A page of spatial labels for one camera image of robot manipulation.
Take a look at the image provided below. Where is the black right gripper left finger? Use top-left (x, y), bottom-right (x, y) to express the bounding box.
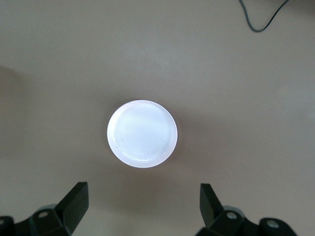
top-left (0, 181), bottom-right (89, 236)

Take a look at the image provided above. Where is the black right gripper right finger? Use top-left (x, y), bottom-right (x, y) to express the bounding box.
top-left (196, 183), bottom-right (296, 236)

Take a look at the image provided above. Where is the pale pink round plate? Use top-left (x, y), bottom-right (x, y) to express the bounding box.
top-left (106, 99), bottom-right (178, 169)

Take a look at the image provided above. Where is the black looped table cable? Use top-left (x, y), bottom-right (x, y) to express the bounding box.
top-left (238, 0), bottom-right (289, 33)

